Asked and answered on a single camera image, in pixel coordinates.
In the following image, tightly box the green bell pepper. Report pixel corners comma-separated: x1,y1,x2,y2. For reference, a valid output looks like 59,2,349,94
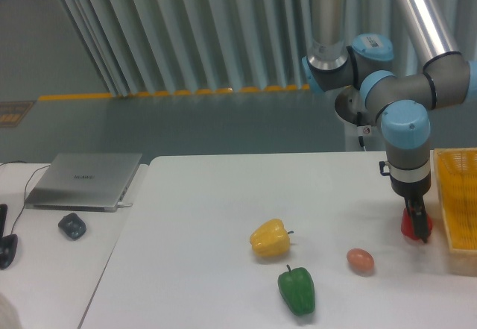
277,265,316,316

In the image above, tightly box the yellow plastic basket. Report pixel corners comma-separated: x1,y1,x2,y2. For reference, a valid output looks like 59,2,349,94
434,148,476,277

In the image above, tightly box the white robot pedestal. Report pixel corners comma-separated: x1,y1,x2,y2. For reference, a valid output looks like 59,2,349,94
335,87,385,151

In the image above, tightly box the silver laptop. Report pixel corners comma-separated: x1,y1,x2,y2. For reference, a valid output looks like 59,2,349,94
25,153,142,212

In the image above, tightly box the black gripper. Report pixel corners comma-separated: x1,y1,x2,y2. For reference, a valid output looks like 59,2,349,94
379,160,431,243

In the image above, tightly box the brown egg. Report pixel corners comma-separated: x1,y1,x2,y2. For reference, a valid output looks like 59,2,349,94
347,248,375,272

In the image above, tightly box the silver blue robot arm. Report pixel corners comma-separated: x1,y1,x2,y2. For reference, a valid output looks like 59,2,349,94
303,0,476,241

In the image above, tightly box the red bell pepper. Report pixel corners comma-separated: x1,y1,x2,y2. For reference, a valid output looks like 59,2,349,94
401,208,433,241

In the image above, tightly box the thin black cable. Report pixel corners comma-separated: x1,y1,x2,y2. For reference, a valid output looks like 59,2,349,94
0,160,56,237

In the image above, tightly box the black device with stand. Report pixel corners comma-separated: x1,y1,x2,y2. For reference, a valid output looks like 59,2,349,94
1,204,18,270

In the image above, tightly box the white folding partition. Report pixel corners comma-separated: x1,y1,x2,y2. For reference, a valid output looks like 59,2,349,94
42,0,477,96

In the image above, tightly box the black pedestal cable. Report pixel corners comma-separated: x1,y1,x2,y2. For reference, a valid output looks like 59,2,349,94
356,110,368,152

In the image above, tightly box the yellow bell pepper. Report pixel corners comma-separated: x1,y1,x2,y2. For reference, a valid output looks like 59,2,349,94
249,219,293,257

